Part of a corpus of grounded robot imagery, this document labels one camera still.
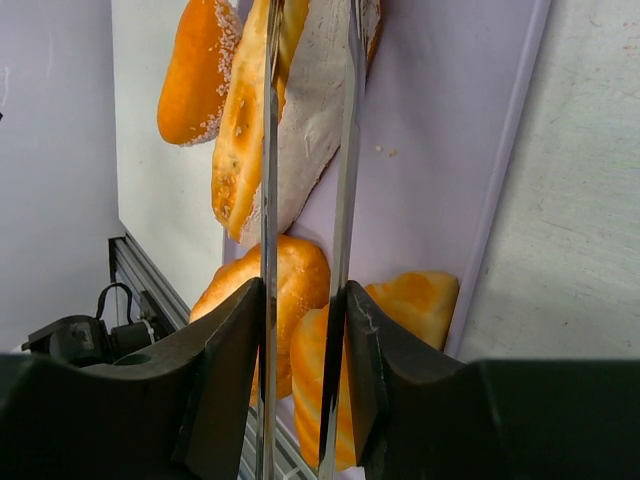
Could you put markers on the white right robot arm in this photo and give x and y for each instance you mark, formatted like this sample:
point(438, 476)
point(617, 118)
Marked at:
point(85, 340)

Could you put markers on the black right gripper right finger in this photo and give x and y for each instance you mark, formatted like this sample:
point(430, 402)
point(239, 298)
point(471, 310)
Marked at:
point(420, 414)

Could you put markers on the long glazed fake loaf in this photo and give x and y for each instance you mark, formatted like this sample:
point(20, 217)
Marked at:
point(311, 84)

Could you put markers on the metal kitchen tongs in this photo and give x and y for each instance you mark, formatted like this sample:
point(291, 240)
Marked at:
point(345, 202)

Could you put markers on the fake croissant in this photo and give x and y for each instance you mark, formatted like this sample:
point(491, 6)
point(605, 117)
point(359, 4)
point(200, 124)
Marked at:
point(422, 302)

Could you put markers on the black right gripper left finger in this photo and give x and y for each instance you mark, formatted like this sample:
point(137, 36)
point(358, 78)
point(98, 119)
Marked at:
point(176, 409)

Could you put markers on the lilac plastic tray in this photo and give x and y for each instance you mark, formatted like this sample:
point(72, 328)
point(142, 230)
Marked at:
point(443, 101)

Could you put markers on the oval white-topped fake bread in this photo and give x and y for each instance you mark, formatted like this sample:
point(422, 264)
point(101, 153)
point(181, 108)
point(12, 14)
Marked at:
point(303, 277)

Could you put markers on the small round orange bun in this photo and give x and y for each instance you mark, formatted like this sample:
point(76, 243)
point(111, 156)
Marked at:
point(198, 75)

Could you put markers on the aluminium table frame rail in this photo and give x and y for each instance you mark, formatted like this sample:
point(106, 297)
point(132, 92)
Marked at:
point(153, 292)

